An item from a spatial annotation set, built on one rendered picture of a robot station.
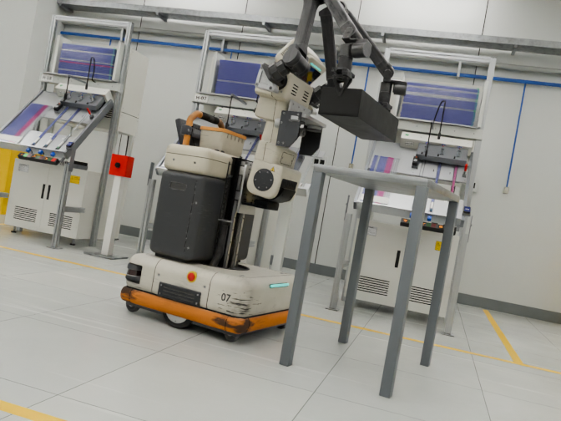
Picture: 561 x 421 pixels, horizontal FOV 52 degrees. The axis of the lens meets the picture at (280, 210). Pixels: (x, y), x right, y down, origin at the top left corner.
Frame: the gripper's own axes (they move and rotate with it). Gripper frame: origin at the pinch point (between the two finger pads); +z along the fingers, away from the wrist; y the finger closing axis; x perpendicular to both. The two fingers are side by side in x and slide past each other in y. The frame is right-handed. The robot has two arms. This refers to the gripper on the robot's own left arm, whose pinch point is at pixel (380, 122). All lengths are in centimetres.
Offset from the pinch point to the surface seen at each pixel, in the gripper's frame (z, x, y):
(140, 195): 58, 332, 231
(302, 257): 66, 3, -64
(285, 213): 52, 86, 89
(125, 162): 32, 214, 67
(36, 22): -109, 447, 160
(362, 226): 51, 2, 2
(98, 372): 108, 36, -131
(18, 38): -89, 462, 153
